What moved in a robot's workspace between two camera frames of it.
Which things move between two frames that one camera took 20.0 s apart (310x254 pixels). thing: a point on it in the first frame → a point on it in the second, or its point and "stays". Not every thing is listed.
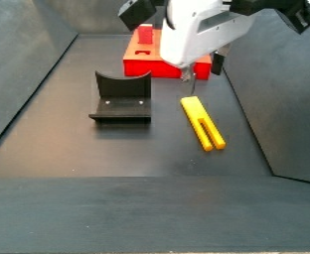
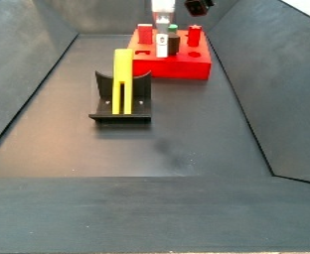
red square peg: [145, 33] stays
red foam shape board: [143, 59] stays
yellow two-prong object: [196, 111] → [121, 74]
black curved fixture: [123, 100] stays
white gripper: [199, 26] → [161, 34]
